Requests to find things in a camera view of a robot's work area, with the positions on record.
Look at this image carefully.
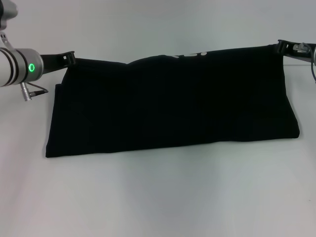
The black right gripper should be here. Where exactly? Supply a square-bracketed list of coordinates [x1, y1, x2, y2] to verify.
[276, 39, 316, 64]

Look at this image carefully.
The grey right wrist cable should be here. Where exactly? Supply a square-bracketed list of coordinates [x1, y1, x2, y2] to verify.
[310, 44, 316, 83]

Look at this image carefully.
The black t-shirt with white print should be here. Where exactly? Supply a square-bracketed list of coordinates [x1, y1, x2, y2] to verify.
[45, 43, 301, 158]

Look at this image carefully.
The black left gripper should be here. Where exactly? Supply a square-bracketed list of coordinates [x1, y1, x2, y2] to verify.
[39, 50, 76, 75]

